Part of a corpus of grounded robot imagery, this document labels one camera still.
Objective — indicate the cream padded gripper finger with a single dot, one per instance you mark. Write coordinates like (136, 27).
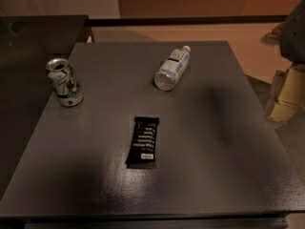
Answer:
(287, 94)

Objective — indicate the silver green 7up can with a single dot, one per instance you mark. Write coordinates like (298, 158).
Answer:
(63, 81)

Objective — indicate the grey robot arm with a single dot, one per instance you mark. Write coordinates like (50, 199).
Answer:
(290, 37)

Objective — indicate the clear plastic water bottle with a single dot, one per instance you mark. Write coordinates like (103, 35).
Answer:
(172, 69)

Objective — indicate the black snack bar wrapper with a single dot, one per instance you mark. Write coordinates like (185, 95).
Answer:
(143, 145)

